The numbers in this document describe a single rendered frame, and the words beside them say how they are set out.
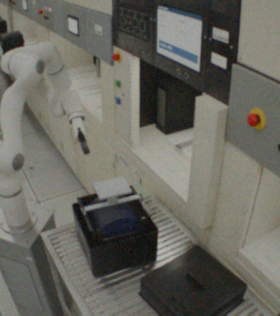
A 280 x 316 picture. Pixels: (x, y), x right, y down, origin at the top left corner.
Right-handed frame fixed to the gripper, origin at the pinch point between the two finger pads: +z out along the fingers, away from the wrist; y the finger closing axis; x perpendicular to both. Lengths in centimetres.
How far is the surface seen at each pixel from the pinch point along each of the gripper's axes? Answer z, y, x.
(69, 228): 34.6, 4.6, -17.7
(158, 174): 21.4, -5.5, 29.6
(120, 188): 30.3, 37.2, 9.7
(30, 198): -15, -127, -64
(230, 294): 80, 43, 34
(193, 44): -6, 59, 49
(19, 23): -245, -184, -47
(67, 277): 56, 25, -22
